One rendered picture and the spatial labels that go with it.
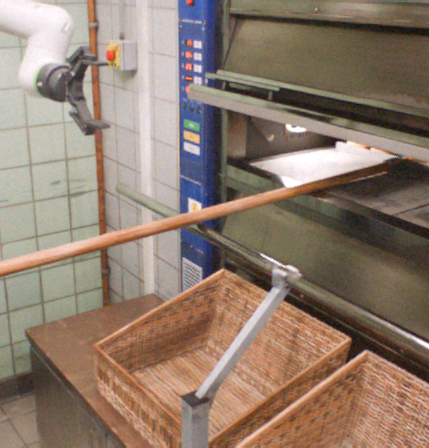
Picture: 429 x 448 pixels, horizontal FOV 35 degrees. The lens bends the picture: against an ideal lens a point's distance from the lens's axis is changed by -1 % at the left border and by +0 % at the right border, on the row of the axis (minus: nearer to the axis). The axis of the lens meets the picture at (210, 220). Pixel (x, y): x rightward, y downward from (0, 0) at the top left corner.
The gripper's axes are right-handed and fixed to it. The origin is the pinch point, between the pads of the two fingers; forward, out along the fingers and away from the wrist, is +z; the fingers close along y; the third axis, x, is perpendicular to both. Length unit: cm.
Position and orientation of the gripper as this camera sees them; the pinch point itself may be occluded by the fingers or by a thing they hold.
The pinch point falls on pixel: (101, 95)
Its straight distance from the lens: 151.9
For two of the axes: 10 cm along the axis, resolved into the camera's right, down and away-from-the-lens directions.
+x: -8.1, 1.9, -5.5
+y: -0.1, 9.4, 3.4
